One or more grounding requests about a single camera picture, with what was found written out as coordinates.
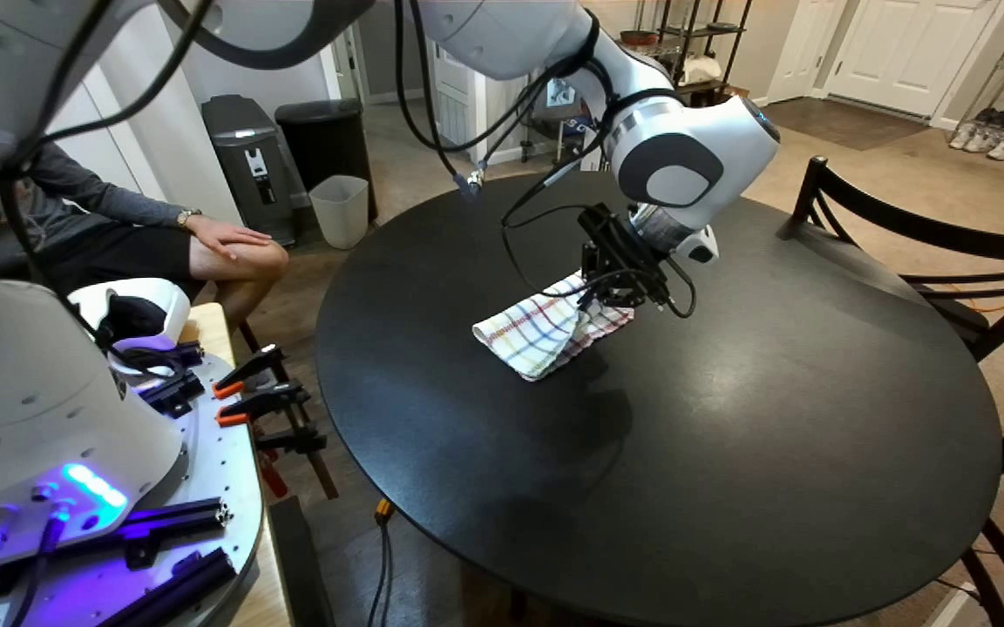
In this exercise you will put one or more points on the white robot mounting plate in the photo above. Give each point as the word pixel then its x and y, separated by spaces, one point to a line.
pixel 227 464

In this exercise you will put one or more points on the black clamp orange tips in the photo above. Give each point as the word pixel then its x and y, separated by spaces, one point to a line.
pixel 262 400
pixel 251 370

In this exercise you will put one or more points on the black aluminium rail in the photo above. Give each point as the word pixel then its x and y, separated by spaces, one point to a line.
pixel 175 517
pixel 175 578

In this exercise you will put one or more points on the seated person body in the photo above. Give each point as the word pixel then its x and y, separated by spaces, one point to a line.
pixel 119 252

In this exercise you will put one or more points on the white checked tea towel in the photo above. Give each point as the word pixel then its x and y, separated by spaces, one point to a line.
pixel 526 334

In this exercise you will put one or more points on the black bar clamp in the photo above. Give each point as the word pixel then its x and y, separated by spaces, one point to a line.
pixel 294 439

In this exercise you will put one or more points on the white panelled door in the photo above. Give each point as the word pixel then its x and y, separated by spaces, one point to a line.
pixel 907 52

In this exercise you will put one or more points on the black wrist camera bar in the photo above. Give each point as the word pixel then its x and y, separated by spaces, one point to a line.
pixel 608 230

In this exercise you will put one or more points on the black metal shelf rack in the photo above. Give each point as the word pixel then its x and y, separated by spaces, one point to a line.
pixel 698 31

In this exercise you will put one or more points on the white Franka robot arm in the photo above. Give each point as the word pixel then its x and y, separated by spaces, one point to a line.
pixel 690 160

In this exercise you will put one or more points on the black trash bin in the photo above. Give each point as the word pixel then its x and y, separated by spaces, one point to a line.
pixel 324 139

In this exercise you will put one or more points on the grey sleeved forearm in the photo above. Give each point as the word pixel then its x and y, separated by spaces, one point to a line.
pixel 105 197

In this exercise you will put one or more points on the small black bracket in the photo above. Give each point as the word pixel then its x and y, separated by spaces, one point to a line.
pixel 171 392

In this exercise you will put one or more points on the white cabinet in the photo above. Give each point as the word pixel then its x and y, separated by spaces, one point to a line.
pixel 472 116

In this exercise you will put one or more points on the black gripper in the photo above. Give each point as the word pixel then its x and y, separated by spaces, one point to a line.
pixel 643 273

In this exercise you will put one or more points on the brown doormat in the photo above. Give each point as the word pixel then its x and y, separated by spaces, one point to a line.
pixel 837 122

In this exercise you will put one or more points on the small white waste basket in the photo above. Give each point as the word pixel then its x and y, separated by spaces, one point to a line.
pixel 340 212

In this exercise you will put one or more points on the blue picture frame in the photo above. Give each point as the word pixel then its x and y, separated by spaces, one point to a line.
pixel 559 91

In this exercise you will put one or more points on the person's bare hand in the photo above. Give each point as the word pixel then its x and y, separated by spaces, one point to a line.
pixel 227 233

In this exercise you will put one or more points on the white rounded plastic housing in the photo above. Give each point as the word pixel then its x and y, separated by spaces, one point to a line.
pixel 171 303

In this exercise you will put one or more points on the white sneaker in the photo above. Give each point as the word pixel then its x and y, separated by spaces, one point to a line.
pixel 998 146
pixel 963 135

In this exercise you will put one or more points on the grey trash bin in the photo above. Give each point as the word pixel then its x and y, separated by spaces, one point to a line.
pixel 247 160

